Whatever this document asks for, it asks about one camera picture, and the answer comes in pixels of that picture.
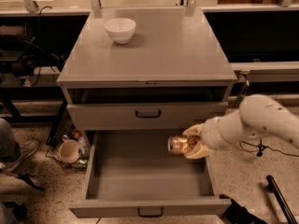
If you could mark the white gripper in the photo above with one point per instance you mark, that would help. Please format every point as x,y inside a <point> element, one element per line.
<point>211,134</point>

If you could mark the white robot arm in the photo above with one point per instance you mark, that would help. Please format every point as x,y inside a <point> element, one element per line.
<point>257,116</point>

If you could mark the grey drawer cabinet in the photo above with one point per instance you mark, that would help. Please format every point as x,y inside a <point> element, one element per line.
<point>173,57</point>

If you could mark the open grey middle drawer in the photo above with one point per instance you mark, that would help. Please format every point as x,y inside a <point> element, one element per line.
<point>131,169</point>

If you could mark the grey top drawer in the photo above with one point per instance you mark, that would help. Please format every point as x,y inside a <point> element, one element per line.
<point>122,116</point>

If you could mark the black object on floor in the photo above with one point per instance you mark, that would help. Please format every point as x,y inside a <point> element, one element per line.
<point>237,214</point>

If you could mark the black bar on floor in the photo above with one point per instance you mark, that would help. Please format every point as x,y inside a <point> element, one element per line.
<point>273,187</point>

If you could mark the white cup in basket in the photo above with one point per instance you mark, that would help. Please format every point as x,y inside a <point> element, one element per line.
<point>69,151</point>

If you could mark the white ceramic bowl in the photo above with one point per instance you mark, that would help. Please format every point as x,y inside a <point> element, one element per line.
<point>121,30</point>

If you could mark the grey shoe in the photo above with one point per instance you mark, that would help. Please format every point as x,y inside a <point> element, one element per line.
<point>26,149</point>

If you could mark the grey trouser leg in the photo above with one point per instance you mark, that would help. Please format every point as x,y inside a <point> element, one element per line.
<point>9,148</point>

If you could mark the black machinery under bench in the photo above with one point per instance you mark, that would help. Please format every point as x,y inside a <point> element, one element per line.
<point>22,57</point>

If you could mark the black drawer handle top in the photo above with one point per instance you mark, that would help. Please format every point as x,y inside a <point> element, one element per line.
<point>148,115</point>

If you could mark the black drawer handle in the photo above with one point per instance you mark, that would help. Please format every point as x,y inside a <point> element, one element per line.
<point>150,212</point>
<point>148,115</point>

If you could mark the black drawer handle middle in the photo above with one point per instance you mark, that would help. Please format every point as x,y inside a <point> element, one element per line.
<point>150,212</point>

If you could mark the wire basket on floor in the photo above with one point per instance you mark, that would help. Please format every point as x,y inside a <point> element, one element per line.
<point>53,151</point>

